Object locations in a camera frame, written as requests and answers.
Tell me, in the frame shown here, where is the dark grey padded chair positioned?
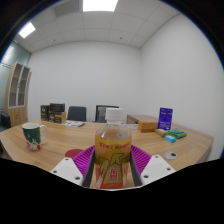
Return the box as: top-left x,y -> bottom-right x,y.
66,105 -> 87,122

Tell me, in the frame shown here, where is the purple upright box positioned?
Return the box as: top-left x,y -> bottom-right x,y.
157,107 -> 174,131

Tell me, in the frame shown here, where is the small tan box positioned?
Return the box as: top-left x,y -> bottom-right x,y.
153,128 -> 170,138

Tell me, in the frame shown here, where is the green flat box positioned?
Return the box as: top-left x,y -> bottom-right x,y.
166,128 -> 188,140

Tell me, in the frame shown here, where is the brown cardboard box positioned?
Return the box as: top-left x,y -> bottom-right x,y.
49,111 -> 67,124

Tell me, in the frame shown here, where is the black leather sofa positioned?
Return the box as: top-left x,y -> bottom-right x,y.
0,112 -> 12,129

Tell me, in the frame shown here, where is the wooden glass-door shelf cabinet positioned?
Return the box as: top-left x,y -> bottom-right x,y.
4,61 -> 33,128

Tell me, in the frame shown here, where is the square ceiling light panel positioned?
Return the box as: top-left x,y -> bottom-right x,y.
82,0 -> 119,13
18,21 -> 37,39

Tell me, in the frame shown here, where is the round silver desk grommet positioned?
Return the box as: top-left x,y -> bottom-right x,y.
163,151 -> 178,160

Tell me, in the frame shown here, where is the small dark upright box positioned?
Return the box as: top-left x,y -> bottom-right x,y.
40,104 -> 51,122

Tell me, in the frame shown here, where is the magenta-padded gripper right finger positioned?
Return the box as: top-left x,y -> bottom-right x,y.
129,144 -> 177,188

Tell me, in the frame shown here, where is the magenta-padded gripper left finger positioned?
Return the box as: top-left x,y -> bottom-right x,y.
50,145 -> 97,189

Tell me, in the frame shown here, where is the small blue box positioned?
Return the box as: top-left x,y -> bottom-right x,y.
163,134 -> 177,144

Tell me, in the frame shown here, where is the wide dark box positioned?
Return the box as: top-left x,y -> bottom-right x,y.
49,102 -> 66,114

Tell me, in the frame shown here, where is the black mesh office chair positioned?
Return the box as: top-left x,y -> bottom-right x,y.
94,104 -> 120,124

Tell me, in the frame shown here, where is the low wooden side cabinet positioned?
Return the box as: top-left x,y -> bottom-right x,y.
126,114 -> 159,125

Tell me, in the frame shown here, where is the green and white mug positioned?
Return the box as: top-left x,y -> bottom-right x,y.
21,122 -> 49,151

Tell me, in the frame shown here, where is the yellow-labelled tea drink bottle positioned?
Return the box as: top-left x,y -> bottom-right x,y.
94,107 -> 133,190

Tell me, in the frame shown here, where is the white and green leaflet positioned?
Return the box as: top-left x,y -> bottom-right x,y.
60,120 -> 85,128

